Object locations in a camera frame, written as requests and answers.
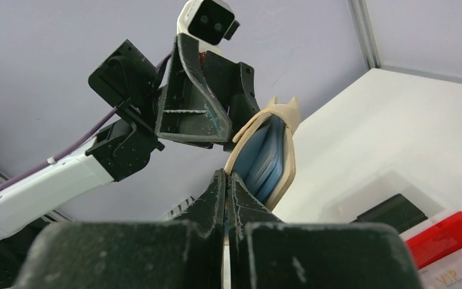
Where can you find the silver cards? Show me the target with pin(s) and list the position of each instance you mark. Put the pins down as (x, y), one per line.
(443, 273)

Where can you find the beige card holder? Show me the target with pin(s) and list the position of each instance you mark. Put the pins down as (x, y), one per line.
(264, 155)

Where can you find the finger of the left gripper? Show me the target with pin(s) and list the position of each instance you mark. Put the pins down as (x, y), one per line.
(189, 110)

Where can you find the red plastic bin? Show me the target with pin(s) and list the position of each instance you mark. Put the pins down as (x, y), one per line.
(438, 241)

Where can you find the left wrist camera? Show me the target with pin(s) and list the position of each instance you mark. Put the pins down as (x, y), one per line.
(209, 22)

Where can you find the clear plastic bin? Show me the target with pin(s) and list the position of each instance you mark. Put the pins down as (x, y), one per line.
(376, 188)

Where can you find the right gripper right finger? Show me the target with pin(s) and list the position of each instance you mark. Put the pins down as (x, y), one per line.
(266, 252)

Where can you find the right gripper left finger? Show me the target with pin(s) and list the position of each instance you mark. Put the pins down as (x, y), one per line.
(185, 252)

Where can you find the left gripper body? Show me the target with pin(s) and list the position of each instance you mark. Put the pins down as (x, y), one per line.
(132, 85)

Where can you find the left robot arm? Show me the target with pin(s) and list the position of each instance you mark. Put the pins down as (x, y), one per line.
(103, 156)

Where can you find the black cards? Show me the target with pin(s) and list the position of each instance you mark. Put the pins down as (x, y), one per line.
(397, 211)

